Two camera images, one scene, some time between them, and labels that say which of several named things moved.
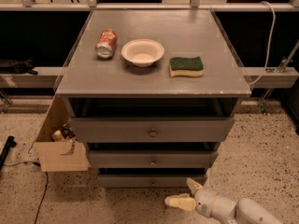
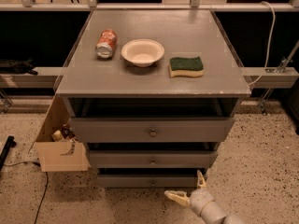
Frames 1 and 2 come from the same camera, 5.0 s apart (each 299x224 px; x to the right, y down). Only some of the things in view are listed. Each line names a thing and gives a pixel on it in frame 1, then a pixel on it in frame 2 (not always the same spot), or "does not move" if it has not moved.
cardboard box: x=59 y=156 does not move
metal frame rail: x=152 y=7 does not move
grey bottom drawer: x=149 y=180 does not move
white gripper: x=205 y=202 -> x=200 y=198
